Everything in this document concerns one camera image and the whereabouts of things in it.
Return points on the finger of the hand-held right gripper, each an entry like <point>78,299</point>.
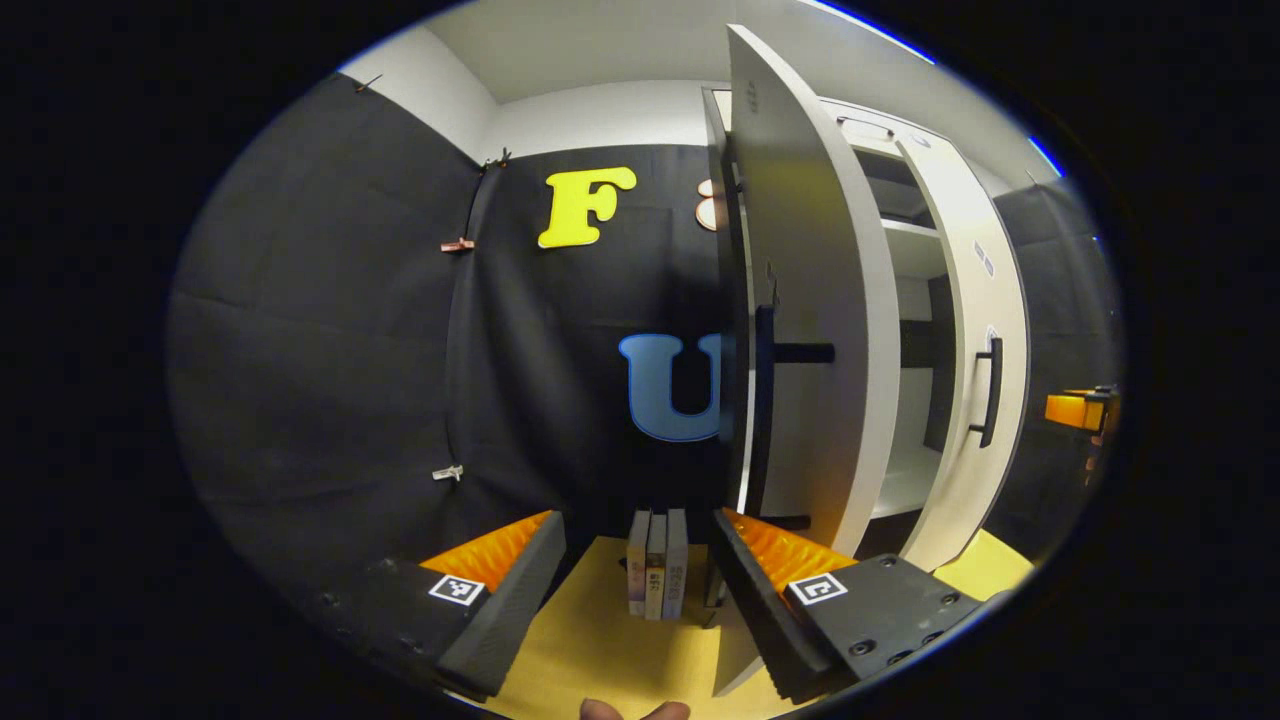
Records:
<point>1072,410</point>

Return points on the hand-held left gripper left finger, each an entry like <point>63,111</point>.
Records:
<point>510,610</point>

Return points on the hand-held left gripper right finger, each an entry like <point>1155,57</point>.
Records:
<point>760,600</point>

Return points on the white cabinet door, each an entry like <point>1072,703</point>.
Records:
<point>820,220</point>
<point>990,290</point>

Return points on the white and grey cabinet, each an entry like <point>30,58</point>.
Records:
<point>905,480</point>

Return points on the beige cabinet drawer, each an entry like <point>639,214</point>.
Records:
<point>900,128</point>

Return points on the brown spine book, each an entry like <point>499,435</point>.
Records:
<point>657,560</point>

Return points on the black backdrop cloth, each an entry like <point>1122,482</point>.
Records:
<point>320,350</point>
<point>1060,300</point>

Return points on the tan spine book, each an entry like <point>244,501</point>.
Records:
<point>638,560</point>

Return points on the white cloth clip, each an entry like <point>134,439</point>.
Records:
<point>449,472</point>

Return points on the copper cloth clip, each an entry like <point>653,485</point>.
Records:
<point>458,244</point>

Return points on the dark cloth clip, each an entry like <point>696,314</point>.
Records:
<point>497,157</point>

